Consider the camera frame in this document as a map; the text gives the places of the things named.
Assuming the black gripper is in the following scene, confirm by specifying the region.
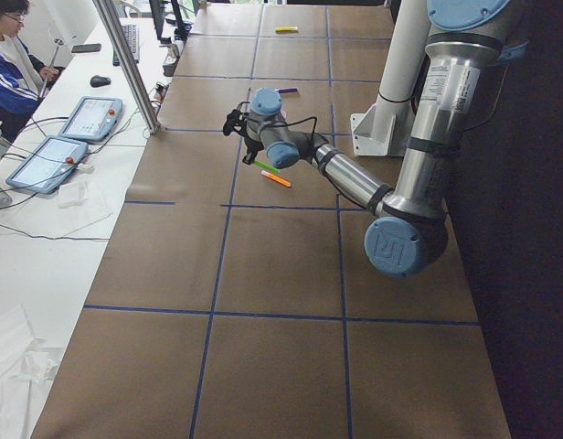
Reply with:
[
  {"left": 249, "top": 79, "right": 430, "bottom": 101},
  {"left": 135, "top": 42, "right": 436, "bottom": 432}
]
[{"left": 242, "top": 137, "right": 263, "bottom": 165}]

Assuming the green highlighter pen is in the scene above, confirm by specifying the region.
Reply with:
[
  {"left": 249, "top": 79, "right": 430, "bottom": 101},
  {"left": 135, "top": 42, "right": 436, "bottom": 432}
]
[{"left": 253, "top": 160, "right": 280, "bottom": 174}]

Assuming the orange highlighter pen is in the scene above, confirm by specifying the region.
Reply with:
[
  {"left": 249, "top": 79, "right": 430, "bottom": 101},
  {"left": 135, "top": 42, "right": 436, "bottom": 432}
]
[{"left": 260, "top": 170, "right": 292, "bottom": 188}]

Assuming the yellow highlighter pen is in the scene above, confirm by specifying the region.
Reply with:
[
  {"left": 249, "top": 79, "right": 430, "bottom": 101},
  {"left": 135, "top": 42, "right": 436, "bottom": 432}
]
[{"left": 274, "top": 27, "right": 299, "bottom": 34}]

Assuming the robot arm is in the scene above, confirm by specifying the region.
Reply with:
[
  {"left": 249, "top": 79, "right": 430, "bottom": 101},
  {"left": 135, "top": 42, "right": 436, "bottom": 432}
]
[{"left": 223, "top": 1, "right": 532, "bottom": 277}]

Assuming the far blue teach pendant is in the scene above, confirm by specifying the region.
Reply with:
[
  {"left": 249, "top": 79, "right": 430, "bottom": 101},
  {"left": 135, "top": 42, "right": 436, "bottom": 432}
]
[{"left": 58, "top": 96, "right": 123, "bottom": 142}]

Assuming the blue teach pendant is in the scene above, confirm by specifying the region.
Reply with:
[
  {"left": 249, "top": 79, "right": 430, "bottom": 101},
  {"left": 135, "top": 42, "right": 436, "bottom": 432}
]
[
  {"left": 58, "top": 96, "right": 123, "bottom": 142},
  {"left": 5, "top": 135, "right": 89, "bottom": 195}
]

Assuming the black computer mouse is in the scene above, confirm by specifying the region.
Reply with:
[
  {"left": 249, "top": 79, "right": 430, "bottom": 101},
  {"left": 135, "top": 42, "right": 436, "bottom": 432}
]
[{"left": 90, "top": 75, "right": 112, "bottom": 88}]

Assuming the black keyboard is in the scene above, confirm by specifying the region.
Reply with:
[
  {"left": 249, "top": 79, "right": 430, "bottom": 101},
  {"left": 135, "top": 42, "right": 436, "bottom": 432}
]
[{"left": 122, "top": 24, "right": 140, "bottom": 64}]

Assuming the white plastic wrapper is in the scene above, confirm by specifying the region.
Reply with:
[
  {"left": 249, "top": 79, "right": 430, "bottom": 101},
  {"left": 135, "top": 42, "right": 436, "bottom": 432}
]
[{"left": 58, "top": 181, "right": 89, "bottom": 209}]

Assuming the black smartphone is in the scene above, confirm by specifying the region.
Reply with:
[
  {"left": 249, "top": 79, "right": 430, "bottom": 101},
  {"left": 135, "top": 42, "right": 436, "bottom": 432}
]
[{"left": 71, "top": 43, "right": 101, "bottom": 54}]

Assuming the near blue teach pendant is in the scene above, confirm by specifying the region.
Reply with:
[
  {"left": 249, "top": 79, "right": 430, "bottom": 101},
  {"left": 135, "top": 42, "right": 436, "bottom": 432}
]
[{"left": 5, "top": 135, "right": 89, "bottom": 195}]

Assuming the seated person blue jacket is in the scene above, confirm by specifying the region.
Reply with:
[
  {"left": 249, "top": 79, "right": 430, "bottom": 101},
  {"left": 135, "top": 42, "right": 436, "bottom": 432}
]
[{"left": 0, "top": 0, "right": 61, "bottom": 142}]

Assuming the crumpled white tissue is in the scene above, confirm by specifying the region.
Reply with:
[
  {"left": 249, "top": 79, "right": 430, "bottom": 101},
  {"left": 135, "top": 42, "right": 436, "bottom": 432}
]
[{"left": 18, "top": 348, "right": 63, "bottom": 383}]

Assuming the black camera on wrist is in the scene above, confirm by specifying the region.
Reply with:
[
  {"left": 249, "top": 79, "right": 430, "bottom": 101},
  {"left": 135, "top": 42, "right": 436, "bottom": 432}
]
[{"left": 222, "top": 109, "right": 247, "bottom": 137}]

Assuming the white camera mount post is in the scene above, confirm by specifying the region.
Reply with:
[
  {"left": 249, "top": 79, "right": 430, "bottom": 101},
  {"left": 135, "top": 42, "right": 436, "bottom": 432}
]
[{"left": 351, "top": 0, "right": 430, "bottom": 156}]

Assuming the aluminium frame post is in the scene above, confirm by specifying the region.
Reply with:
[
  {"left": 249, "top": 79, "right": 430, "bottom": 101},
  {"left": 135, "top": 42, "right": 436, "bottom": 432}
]
[{"left": 93, "top": 0, "right": 160, "bottom": 134}]

